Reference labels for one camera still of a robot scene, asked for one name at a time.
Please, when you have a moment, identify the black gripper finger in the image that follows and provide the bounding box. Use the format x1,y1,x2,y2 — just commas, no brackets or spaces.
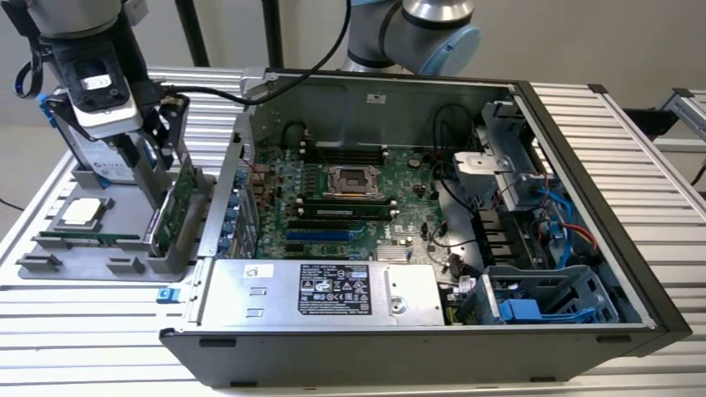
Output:
164,94,194,167
143,104,168,167

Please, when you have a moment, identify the green graphics card black fan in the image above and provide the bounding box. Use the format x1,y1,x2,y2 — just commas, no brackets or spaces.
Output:
143,163,195,260

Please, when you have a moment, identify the hard disk in blue carrier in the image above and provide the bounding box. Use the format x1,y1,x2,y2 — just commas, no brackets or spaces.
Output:
39,93,150,185

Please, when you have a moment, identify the black stand pole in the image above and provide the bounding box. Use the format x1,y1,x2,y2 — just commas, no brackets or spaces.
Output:
175,0,211,67
259,0,286,69

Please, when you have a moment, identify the silver CPU chip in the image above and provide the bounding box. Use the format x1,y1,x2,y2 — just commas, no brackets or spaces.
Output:
59,198,110,228

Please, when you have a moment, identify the grey parts rack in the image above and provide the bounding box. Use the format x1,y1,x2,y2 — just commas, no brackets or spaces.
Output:
16,132,216,285

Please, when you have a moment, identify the metal CPU socket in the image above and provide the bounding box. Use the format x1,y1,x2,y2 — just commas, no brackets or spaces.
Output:
324,164,383,199

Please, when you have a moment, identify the black expansion slot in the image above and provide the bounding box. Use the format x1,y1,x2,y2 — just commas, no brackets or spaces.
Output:
287,218,354,231

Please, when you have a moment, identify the blue expansion slot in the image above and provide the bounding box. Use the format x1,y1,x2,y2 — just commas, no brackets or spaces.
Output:
284,229,354,243

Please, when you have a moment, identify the green motherboard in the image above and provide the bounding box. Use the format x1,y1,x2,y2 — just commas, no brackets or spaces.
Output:
254,144,481,265

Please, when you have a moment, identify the silver power supply unit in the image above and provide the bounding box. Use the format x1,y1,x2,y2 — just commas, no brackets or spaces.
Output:
195,259,447,328

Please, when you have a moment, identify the silver finned heatsink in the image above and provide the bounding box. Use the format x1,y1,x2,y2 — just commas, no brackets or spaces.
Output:
377,243,415,260

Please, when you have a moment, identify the black open PC case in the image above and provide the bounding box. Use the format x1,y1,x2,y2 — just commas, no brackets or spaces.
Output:
158,65,694,390

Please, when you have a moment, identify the blue disk bay latch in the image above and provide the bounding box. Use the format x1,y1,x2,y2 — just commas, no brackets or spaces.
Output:
499,298,545,326

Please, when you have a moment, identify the grey disk bay cage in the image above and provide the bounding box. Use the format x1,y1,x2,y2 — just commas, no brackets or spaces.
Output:
457,264,622,328

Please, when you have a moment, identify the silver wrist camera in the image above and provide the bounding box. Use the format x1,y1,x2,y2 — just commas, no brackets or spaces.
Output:
52,41,143,140

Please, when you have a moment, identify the thick black cable loop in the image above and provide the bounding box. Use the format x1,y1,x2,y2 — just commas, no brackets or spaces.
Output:
280,122,310,150

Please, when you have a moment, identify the thin black internal cable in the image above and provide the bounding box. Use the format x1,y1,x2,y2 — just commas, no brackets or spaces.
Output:
430,103,477,175

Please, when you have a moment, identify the silver metal drive bracket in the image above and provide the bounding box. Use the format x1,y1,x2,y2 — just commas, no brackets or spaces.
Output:
451,101,558,212

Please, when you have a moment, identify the blue data wire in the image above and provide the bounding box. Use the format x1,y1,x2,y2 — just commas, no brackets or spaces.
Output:
538,188,578,265

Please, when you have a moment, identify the red data wire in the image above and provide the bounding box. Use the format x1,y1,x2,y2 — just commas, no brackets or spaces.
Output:
562,222,601,249

